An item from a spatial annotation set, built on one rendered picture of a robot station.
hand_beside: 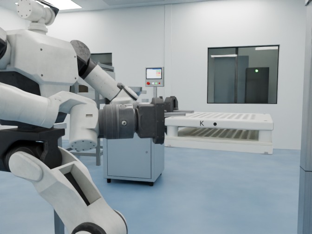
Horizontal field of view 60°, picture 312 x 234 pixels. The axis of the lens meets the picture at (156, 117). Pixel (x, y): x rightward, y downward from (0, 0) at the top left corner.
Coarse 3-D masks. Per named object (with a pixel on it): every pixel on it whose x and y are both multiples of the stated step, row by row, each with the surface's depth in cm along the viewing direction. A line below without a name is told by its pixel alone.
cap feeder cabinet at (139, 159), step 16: (112, 144) 311; (128, 144) 306; (144, 144) 302; (160, 144) 330; (112, 160) 312; (128, 160) 308; (144, 160) 303; (160, 160) 332; (112, 176) 314; (128, 176) 309; (144, 176) 305
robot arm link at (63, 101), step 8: (56, 96) 61; (64, 96) 62; (72, 96) 64; (80, 96) 66; (48, 104) 59; (56, 104) 60; (64, 104) 65; (72, 104) 66; (96, 104) 69; (48, 112) 58; (56, 112) 59; (64, 112) 68; (48, 120) 59
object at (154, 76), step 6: (156, 66) 332; (162, 66) 330; (150, 72) 333; (156, 72) 332; (162, 72) 330; (150, 78) 334; (156, 78) 332; (162, 78) 331; (150, 84) 335; (156, 84) 333; (162, 84) 331; (156, 90) 340; (156, 96) 341
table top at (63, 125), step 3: (54, 123) 147; (57, 123) 148; (60, 123) 150; (63, 123) 152; (66, 123) 154; (0, 126) 134; (3, 126) 134; (6, 126) 134; (9, 126) 134; (12, 126) 134; (15, 126) 134; (54, 126) 146; (57, 126) 148; (60, 126) 150; (63, 126) 152; (66, 126) 154; (0, 129) 123
